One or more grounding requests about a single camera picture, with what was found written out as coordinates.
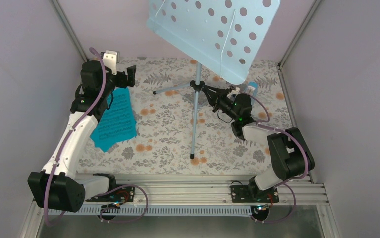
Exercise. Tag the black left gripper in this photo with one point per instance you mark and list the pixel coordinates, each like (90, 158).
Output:
(123, 83)

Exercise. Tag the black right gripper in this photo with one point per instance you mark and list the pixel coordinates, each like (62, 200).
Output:
(217, 96)

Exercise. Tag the blue metronome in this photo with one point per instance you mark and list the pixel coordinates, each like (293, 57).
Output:
(252, 89)

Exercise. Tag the blue sheet music pages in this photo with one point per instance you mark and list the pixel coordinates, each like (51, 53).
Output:
(119, 119)

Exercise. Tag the light blue music stand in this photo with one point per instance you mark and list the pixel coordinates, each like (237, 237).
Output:
(223, 36)

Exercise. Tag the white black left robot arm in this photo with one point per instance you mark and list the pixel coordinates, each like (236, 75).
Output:
(55, 186)

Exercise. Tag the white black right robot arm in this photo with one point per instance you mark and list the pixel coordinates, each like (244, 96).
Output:
(288, 151)

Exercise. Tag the floral patterned table mat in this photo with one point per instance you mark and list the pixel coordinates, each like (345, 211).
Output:
(169, 140)

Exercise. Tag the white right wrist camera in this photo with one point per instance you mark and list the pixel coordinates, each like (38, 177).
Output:
(233, 92)

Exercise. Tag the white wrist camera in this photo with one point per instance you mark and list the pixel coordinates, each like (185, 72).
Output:
(110, 60)
(233, 92)

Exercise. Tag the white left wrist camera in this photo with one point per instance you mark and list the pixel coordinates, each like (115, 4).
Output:
(110, 60)

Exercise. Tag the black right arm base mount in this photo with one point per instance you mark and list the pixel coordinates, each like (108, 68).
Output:
(249, 194)

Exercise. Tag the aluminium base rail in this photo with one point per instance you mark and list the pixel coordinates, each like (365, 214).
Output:
(178, 206)

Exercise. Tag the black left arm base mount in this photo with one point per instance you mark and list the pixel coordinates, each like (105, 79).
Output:
(122, 195)

